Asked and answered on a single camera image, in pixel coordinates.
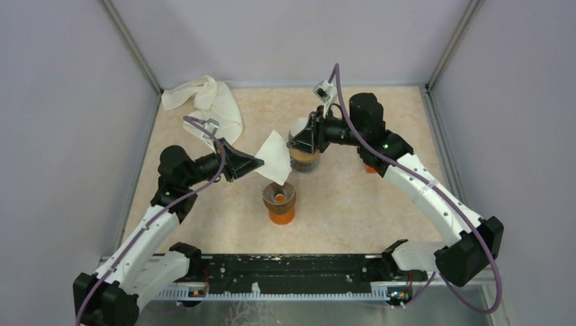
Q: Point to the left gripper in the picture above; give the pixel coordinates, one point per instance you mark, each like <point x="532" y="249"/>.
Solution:
<point x="238" y="162"/>

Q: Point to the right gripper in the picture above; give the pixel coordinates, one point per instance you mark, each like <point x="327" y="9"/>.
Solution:
<point x="312" y="137"/>

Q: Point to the white paper coffee filter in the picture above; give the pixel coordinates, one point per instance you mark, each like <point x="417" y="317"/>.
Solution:
<point x="298" y="126"/>

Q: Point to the orange glass flask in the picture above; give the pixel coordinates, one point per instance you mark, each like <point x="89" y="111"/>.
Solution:
<point x="282" y="219"/>

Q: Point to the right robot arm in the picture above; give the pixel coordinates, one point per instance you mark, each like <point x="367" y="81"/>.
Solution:
<point x="469" y="241"/>

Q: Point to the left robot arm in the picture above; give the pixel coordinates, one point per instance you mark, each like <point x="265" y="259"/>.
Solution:
<point x="120" y="288"/>

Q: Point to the white cloth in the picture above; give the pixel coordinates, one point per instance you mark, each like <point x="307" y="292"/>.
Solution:
<point x="211" y="99"/>

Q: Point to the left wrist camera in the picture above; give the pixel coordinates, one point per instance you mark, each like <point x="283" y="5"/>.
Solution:
<point x="210" y="128"/>

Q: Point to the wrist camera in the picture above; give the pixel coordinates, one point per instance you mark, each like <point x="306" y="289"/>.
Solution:
<point x="326" y="92"/>
<point x="210" y="128"/>

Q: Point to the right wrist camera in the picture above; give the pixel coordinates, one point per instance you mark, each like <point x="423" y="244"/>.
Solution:
<point x="326" y="92"/>

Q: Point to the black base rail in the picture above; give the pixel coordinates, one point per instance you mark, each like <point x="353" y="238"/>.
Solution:
<point x="292" y="274"/>

